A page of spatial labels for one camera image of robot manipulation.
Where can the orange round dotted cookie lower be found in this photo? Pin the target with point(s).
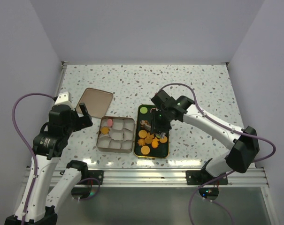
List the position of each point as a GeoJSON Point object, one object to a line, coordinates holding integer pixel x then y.
{"type": "Point", "coordinates": [145, 150]}

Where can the green round cookie top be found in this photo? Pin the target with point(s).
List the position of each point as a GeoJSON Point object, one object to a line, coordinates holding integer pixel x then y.
{"type": "Point", "coordinates": [143, 110]}

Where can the orange plain round cookie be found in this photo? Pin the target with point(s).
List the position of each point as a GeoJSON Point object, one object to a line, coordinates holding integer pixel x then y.
{"type": "Point", "coordinates": [163, 140]}

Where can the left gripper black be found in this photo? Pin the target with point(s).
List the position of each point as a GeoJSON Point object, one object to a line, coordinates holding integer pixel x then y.
{"type": "Point", "coordinates": [83, 121]}

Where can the aluminium front rail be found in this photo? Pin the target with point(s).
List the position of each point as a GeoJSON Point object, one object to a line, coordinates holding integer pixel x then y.
{"type": "Point", "coordinates": [159, 178]}

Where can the brown shell cookie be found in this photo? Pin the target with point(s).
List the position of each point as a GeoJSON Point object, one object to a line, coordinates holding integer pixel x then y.
{"type": "Point", "coordinates": [148, 140]}

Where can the orange maple leaf cookie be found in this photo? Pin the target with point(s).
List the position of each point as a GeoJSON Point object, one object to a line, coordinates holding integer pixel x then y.
{"type": "Point", "coordinates": [150, 136]}

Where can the orange fish cookie lower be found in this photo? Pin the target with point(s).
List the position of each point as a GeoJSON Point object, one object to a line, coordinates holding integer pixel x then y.
{"type": "Point", "coordinates": [155, 143]}

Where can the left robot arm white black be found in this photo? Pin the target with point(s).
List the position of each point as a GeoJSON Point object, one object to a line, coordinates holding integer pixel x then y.
{"type": "Point", "coordinates": [39, 206]}

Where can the brown tin lid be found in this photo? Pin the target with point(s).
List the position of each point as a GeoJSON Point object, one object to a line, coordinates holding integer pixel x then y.
{"type": "Point", "coordinates": [96, 101]}

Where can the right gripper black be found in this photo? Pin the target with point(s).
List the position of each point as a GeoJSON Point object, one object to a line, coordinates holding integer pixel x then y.
{"type": "Point", "coordinates": [156, 126]}

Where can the orange round dotted cookie upper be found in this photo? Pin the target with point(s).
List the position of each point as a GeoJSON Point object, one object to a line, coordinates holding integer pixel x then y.
{"type": "Point", "coordinates": [142, 134]}

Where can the orange flower swirl cookie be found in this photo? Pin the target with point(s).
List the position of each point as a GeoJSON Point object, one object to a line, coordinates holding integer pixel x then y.
{"type": "Point", "coordinates": [141, 142]}

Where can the black green tray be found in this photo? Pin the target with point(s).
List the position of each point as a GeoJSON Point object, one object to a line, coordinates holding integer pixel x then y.
{"type": "Point", "coordinates": [148, 144]}

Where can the orange round dotted cookie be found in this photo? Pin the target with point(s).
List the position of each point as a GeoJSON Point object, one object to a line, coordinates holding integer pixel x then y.
{"type": "Point", "coordinates": [142, 134]}
{"type": "Point", "coordinates": [145, 150]}

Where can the metal tongs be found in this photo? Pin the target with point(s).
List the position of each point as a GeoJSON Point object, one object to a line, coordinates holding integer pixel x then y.
{"type": "Point", "coordinates": [153, 130]}

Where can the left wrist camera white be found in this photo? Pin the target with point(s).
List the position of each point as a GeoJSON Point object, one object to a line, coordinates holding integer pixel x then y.
{"type": "Point", "coordinates": [64, 99]}

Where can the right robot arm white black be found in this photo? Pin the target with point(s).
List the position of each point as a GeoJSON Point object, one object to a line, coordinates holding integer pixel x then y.
{"type": "Point", "coordinates": [241, 143]}

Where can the brown cookie tin with liners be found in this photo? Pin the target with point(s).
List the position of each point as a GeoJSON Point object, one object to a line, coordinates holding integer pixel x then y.
{"type": "Point", "coordinates": [120, 137]}

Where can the orange sandwich cookie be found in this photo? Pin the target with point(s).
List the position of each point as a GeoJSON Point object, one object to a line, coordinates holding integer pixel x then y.
{"type": "Point", "coordinates": [145, 122]}

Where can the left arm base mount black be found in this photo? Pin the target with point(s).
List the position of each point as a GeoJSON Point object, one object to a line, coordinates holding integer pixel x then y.
{"type": "Point", "coordinates": [89, 187]}

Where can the pink round cookie top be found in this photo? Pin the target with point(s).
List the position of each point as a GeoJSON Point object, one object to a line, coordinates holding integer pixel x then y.
{"type": "Point", "coordinates": [109, 122]}

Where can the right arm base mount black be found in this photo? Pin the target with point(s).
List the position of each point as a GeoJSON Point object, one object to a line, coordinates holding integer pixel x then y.
{"type": "Point", "coordinates": [209, 189]}

